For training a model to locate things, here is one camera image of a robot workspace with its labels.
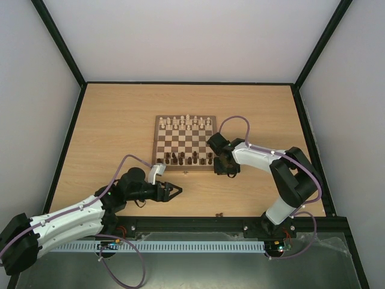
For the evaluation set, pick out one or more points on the grey slotted cable duct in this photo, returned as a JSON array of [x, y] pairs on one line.
[[164, 246]]

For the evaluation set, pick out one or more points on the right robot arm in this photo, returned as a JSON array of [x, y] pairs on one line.
[[295, 177]]

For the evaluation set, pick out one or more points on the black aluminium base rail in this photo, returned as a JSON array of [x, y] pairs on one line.
[[251, 227]]

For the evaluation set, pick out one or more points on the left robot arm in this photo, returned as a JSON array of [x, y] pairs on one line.
[[26, 239]]

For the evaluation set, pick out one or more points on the wooden chess board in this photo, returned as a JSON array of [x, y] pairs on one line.
[[179, 137]]

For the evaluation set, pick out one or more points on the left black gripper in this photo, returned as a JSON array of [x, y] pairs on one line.
[[164, 195]]

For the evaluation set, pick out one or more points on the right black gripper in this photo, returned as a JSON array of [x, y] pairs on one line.
[[221, 166]]

